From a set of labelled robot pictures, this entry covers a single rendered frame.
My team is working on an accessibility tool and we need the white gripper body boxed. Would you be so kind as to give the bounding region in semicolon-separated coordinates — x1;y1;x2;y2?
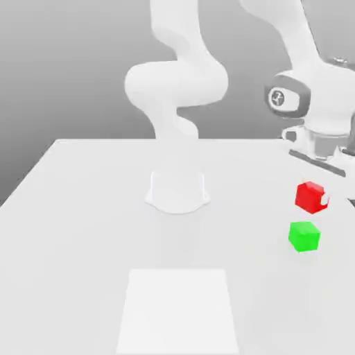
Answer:
287;147;355;184

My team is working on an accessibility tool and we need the small green cube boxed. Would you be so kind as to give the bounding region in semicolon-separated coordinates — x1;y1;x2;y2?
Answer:
287;220;322;254

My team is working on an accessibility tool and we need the small red cube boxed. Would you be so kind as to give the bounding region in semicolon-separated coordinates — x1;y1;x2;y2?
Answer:
294;180;331;215

